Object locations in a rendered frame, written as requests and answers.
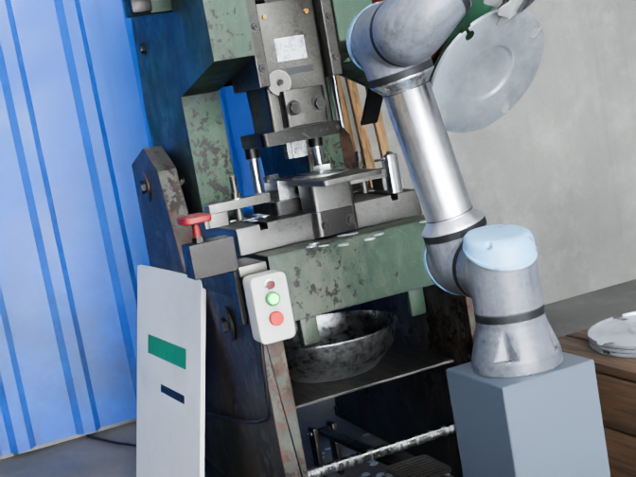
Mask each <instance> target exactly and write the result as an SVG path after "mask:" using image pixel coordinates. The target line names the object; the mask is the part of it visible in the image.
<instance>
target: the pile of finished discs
mask: <svg viewBox="0 0 636 477"><path fill-rule="evenodd" d="M588 337H589V341H590V346H591V348H592V349H593V350H595V351H597V352H599V353H602V354H605V355H606V354H608V353H609V354H608V355H610V356H614V357H622V358H636V311H633V312H629V313H625V314H623V317H620V319H613V317H610V318H609V319H606V320H603V321H601V322H599V323H597V324H595V325H593V326H592V327H591V328H590V329H589V330H588ZM613 352H617V353H613Z"/></svg>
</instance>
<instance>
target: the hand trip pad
mask: <svg viewBox="0 0 636 477"><path fill-rule="evenodd" d="M211 220H212V217H211V214H210V213H200V212H199V213H194V214H190V215H185V216H181V217H180V218H178V219H177V222H178V224H179V225H183V226H189V225H191V226H192V231H193V236H194V238H198V237H201V236H202V233H201V228H200V223H202V222H207V221H211Z"/></svg>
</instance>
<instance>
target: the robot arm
mask: <svg viewBox="0 0 636 477"><path fill-rule="evenodd" d="M534 1H535V0H510V1H509V2H508V3H507V0H484V3H485V4H486V5H489V6H491V7H492V10H491V11H493V10H495V9H499V10H498V12H497V15H498V16H501V17H500V19H499V21H498V22H497V24H496V26H497V27H498V26H501V25H504V24H506V23H508V22H509V21H511V20H512V19H513V18H515V17H516V16H517V15H519V14H520V13H521V12H523V11H524V10H525V9H527V8H528V7H529V6H530V5H531V4H532V3H533V2H534ZM470 7H471V0H385V1H382V2H378V3H374V4H372V5H370V6H368V7H366V8H365V9H363V10H362V11H361V12H360V13H359V14H358V15H357V16H356V17H355V18H354V19H353V21H352V22H351V24H350V26H349V29H348V31H347V35H346V46H347V51H348V54H349V56H350V58H351V60H352V61H353V62H354V63H355V64H356V65H357V66H358V67H359V68H360V69H361V70H362V71H364V73H365V75H366V78H367V81H368V84H369V86H370V89H371V90H372V91H374V92H376V93H378V94H380V95H381V96H382V97H383V100H384V103H385V106H386V108H387V111H388V114H389V116H390V119H391V122H392V124H393V127H394V130H395V133H396V136H397V141H398V143H399V145H400V148H401V151H402V154H403V157H404V159H405V162H406V165H407V168H408V170H409V173H410V176H411V178H412V181H413V184H414V187H415V192H416V194H417V197H418V199H419V202H420V205H421V208H422V211H423V213H424V216H425V219H426V226H425V228H424V230H423V232H422V237H423V239H424V242H425V245H426V248H425V251H424V254H423V262H424V267H425V270H426V273H427V275H428V277H429V278H430V279H431V281H432V282H433V283H434V284H435V285H436V286H438V287H439V288H441V289H442V290H444V291H446V292H449V293H452V294H456V295H463V296H466V297H470V298H472V303H473V309H474V315H475V321H476V330H475V337H474V343H473V348H472V355H471V363H472V369H473V372H474V373H475V374H476V375H478V376H481V377H486V378H493V379H508V378H518V377H525V376H531V375H535V374H538V373H542V372H545V371H548V370H551V369H553V368H555V367H557V366H559V365H560V364H561V363H562V362H563V356H562V350H561V346H560V343H559V342H558V339H557V336H556V335H555V333H554V332H553V330H552V328H551V326H550V324H549V322H548V320H547V318H546V314H545V308H544V302H543V295H542V289H541V283H540V276H539V265H538V250H537V247H536V245H535V242H534V238H533V235H532V233H531V232H530V231H529V230H528V229H526V228H524V227H522V226H518V225H513V224H508V225H503V224H494V225H488V224H487V221H486V217H485V214H484V212H482V211H480V210H478V209H476V208H474V207H473V206H472V204H471V201H470V198H469V196H468V192H467V189H466V186H465V183H464V180H463V177H462V174H461V171H460V168H459V166H458V163H457V160H456V157H455V154H454V152H453V149H452V146H451V142H450V139H449V136H448V133H447V130H446V127H445V124H444V121H443V118H442V115H441V113H440V110H439V108H438V105H437V102H436V99H435V96H434V93H433V88H432V86H431V83H430V75H431V73H432V71H433V69H434V66H433V61H432V58H431V56H432V55H433V54H434V53H435V52H436V51H437V50H438V49H439V48H440V46H441V45H442V44H443V43H444V42H445V41H446V40H447V39H448V38H449V36H450V35H451V33H452V32H453V30H454V29H455V28H456V26H457V25H458V24H459V22H460V21H461V20H462V18H463V17H464V16H465V14H466V13H467V12H468V10H469V9H470Z"/></svg>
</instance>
